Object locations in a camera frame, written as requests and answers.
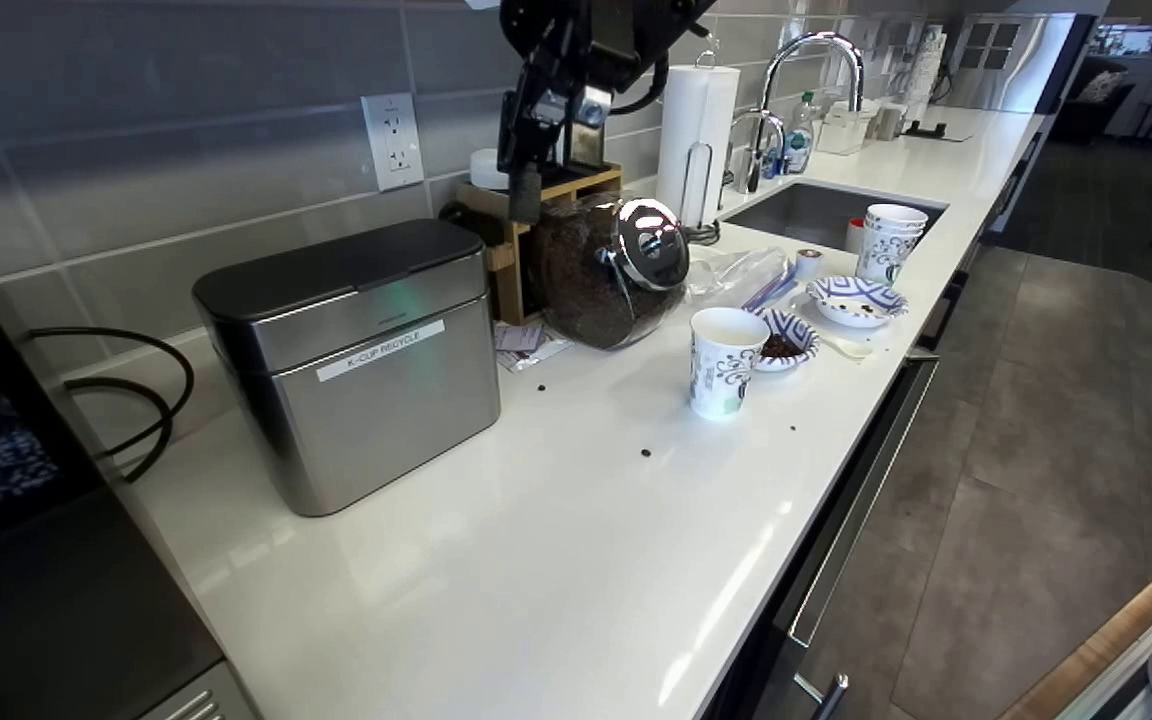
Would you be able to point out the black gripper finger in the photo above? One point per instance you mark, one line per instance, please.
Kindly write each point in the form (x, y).
(566, 127)
(522, 161)

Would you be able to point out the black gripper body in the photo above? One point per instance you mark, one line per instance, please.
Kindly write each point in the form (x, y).
(590, 32)

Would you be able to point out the grey metal bin lid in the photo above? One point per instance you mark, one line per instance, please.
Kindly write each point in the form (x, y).
(336, 266)

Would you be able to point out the stainless steel bin body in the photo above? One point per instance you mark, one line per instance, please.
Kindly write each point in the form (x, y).
(378, 414)

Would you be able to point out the small white jar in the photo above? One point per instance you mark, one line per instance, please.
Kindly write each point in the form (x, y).
(482, 170)

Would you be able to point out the wooden countertop rack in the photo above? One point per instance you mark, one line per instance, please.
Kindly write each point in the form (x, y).
(514, 260)

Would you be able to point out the white paper towel roll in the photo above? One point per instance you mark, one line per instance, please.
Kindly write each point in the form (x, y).
(701, 132)

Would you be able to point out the glass jar of coffee beans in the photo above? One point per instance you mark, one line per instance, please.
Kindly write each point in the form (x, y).
(581, 286)

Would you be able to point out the chrome kitchen faucet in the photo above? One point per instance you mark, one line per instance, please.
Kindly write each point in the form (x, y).
(808, 43)

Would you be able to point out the blue dish soap bottle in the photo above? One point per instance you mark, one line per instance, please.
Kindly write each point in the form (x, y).
(796, 144)

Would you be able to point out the blue and white utensil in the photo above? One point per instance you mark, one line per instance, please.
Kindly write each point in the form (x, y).
(778, 282)

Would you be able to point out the steel undermount sink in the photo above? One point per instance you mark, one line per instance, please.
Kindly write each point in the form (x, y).
(816, 212)

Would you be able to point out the clear container by faucet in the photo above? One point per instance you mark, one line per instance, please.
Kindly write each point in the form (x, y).
(841, 131)

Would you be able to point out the white cup with blue pattern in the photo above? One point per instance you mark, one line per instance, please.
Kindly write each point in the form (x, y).
(721, 364)
(888, 244)

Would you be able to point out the small red object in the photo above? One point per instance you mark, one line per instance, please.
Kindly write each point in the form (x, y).
(854, 235)

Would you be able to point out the blue patterned saucer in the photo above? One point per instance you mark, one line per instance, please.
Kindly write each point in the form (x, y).
(785, 351)

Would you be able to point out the white bottle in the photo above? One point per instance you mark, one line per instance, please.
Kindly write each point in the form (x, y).
(925, 67)

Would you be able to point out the blue patterned bowl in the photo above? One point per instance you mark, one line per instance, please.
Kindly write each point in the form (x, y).
(859, 306)

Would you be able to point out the grey slotted appliance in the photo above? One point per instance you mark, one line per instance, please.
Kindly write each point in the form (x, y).
(203, 699)

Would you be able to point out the wooden board edge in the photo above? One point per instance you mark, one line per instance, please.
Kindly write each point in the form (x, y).
(1109, 625)

